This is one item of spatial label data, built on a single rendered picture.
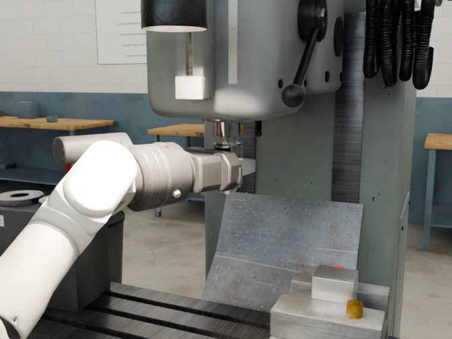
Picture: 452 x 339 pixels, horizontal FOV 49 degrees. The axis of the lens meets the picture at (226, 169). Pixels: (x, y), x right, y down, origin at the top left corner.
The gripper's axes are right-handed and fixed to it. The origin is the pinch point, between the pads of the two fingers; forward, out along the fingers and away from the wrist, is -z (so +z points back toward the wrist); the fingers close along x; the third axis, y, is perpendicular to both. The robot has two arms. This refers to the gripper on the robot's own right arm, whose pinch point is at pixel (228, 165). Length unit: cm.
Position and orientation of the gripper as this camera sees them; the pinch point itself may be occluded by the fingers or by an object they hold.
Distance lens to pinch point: 77.3
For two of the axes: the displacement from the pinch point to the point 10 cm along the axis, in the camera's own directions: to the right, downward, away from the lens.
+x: -6.9, -1.3, 7.1
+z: -7.2, 1.1, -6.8
